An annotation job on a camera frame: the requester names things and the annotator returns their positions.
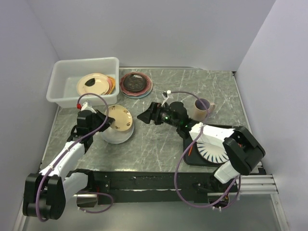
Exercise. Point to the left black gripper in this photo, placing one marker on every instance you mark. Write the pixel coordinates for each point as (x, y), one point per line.
(99, 115)

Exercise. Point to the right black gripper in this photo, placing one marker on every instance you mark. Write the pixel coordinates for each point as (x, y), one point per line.
(153, 113)

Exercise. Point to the cream plate with small motifs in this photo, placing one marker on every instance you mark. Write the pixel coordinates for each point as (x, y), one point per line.
(122, 117)

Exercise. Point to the cream bowl with dark blotch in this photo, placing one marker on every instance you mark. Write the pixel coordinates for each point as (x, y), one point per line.
(93, 83)

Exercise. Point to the cream and pink round plate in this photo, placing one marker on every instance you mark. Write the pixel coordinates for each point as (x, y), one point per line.
(110, 84)

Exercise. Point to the orange woven-pattern square plate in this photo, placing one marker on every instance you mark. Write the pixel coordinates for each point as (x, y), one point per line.
(113, 81)

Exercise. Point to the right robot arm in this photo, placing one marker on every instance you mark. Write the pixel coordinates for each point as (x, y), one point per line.
(198, 130)

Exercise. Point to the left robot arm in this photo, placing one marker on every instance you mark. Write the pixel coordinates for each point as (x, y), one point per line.
(46, 192)

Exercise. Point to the translucent white plastic bin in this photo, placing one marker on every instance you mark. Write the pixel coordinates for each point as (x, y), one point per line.
(65, 75)

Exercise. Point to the white plate under bowl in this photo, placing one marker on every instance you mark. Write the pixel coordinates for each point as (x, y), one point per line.
(116, 137)

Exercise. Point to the pink scalloped plate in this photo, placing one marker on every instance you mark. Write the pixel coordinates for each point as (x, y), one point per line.
(134, 93)

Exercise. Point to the black round patterned plate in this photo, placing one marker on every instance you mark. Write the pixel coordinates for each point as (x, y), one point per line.
(134, 82)

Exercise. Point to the beige mug with purple interior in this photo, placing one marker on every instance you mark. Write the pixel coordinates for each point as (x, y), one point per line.
(202, 109)

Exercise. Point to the white plate with blue stripes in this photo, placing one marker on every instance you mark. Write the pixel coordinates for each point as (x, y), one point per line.
(212, 153)

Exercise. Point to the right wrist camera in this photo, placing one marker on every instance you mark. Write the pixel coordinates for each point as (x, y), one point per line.
(166, 95)

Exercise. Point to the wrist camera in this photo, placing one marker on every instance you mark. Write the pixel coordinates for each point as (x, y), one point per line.
(85, 106)
(166, 95)

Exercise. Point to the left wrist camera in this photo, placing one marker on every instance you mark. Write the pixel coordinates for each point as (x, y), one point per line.
(85, 106)

